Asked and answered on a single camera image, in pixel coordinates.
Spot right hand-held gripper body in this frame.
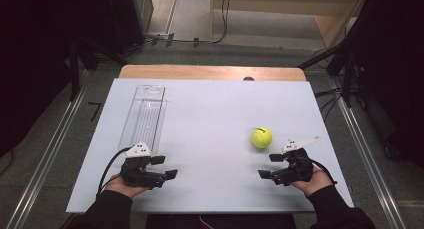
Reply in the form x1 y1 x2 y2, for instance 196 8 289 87
271 136 320 187

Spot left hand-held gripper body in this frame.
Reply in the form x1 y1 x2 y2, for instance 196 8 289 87
119 141 168 190

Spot yellow tennis ball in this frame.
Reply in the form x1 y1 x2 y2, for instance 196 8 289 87
250 126 273 150

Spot clear plastic tray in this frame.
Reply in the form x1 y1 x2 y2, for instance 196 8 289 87
118 84 167 154

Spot person's left hand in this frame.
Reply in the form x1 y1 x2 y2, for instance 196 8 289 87
104 173 152 199

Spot person's right hand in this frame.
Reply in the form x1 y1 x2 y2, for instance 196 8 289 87
291 165 334 198

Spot white board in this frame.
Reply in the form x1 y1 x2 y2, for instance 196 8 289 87
65 78 355 214

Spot wooden table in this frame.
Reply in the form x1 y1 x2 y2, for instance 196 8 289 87
118 64 307 82

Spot black metal stand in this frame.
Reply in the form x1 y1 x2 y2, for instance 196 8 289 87
66 35 128 102
297 38 355 107

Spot black curtain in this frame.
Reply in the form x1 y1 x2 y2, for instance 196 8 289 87
346 0 424 170
0 0 113 158

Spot dark cabinet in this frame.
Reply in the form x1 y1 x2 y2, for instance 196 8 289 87
105 0 155 55

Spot light wooden platform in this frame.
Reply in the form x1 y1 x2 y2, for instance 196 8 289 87
209 0 369 49

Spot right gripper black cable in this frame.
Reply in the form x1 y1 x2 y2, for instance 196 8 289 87
309 158 338 185

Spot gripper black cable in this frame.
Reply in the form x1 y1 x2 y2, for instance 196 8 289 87
96 146 133 195
309 158 338 185

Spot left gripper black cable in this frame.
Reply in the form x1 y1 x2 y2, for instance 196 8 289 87
96 146 133 195

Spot metal floor rail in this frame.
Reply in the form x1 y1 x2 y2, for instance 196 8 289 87
6 85 88 229
333 95 408 229

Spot bundle of black cables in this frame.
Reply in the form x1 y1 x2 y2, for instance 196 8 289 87
314 86 345 121

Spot black floor cable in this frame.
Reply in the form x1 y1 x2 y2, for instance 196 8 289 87
186 0 233 45

